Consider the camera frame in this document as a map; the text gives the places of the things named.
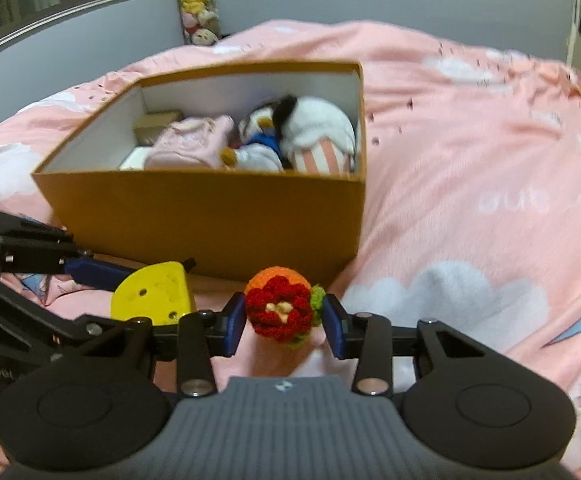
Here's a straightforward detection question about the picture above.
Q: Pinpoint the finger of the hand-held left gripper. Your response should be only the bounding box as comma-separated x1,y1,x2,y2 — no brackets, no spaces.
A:
0,207,197,292
0,269,132,357

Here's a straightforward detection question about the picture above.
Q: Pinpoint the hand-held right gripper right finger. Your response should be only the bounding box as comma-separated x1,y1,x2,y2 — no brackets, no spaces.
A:
322,293,501,397

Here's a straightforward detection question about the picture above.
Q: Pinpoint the small brown cardboard box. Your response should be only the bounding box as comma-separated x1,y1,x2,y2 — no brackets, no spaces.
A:
133,110,184,149

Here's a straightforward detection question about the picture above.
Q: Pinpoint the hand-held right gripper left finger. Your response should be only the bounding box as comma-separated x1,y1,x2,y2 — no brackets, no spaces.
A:
83,291,248,398

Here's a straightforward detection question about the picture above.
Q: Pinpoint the pink printed blanket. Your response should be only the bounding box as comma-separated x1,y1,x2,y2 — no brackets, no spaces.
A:
0,20,581,480

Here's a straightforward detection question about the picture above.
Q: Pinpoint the orange cardboard box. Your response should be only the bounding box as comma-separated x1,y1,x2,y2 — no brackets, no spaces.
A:
30,60,369,291

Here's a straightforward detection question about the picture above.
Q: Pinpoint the hanging column of plush toys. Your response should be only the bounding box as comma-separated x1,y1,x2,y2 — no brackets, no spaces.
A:
170,0,221,46

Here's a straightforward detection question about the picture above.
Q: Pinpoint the orange crochet toy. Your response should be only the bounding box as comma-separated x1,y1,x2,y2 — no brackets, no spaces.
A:
244,266,327,349

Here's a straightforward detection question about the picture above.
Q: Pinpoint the white pink-striped plush toy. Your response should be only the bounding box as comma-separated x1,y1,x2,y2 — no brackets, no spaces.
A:
270,95,359,177

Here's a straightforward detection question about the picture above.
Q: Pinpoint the yellow cheese toy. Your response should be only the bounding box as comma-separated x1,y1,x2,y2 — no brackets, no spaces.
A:
109,261,196,329

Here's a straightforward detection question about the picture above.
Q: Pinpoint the pink pouch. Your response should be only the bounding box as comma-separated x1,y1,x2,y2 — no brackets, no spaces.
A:
143,114,236,171

